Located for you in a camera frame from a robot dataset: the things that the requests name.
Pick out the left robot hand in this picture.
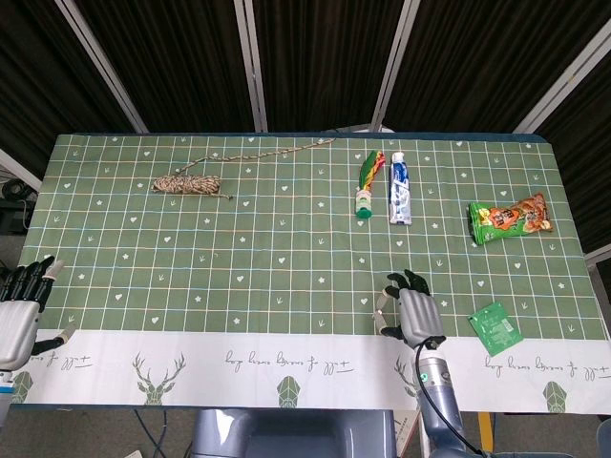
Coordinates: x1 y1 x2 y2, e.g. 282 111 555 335
0 255 78 371

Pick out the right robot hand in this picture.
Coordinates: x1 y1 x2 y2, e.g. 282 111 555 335
380 268 449 350

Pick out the green sachet packet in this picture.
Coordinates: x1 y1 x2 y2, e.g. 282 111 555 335
468 301 524 355

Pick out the white labelled box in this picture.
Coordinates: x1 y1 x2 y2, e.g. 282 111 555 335
394 410 421 448

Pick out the green red yellow tube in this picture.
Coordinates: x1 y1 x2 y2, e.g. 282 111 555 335
354 150 388 220

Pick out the white blue toothpaste tube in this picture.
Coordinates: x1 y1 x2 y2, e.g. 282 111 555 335
389 151 414 226

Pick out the green orange snack bag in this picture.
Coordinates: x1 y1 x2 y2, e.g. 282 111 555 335
466 192 554 247

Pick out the black electronic device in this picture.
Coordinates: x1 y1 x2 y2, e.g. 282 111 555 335
0 174 42 235

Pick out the green grid tablecloth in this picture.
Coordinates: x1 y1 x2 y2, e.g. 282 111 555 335
9 133 611 414

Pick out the grey robot torso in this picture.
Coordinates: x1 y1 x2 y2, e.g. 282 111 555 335
190 408 398 458

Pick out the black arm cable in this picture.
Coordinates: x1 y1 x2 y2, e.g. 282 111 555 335
412 341 486 454

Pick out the white metal floor frame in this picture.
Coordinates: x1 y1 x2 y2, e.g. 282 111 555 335
584 247 611 269
0 147 43 192

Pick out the blue floor cable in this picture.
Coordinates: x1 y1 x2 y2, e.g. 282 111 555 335
133 409 161 458

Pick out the camouflage rope bundle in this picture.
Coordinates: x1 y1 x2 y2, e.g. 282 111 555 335
151 136 338 200

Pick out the white partition frame post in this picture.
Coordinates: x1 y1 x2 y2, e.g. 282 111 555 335
233 0 268 133
513 21 611 135
370 0 419 133
54 0 147 134

